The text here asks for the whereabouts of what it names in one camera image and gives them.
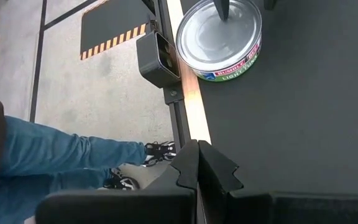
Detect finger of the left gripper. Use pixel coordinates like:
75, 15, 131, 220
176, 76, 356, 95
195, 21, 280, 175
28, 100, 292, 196
263, 0, 278, 11
213, 0, 231, 21

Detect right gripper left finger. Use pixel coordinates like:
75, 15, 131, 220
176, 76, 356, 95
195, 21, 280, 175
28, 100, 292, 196
35, 139, 200, 224

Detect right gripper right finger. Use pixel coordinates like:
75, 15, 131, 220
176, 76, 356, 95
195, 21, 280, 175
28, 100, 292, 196
198, 139, 358, 224

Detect green white tuna can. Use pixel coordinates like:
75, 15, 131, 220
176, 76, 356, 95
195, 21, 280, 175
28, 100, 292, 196
175, 0, 263, 83

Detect person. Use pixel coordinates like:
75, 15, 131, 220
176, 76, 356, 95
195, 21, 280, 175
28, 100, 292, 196
0, 99, 177, 224

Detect wooden table edge strip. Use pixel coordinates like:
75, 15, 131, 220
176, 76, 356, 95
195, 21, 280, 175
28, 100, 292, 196
166, 0, 213, 144

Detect black mat yellow stripes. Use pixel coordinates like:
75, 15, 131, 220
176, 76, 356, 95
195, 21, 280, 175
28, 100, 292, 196
80, 0, 155, 61

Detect black camera box with lens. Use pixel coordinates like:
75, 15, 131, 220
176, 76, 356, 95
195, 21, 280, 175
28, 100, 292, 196
135, 29, 181, 89

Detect black aluminium table rail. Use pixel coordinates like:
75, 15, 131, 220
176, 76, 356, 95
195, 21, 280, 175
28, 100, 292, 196
141, 0, 193, 151

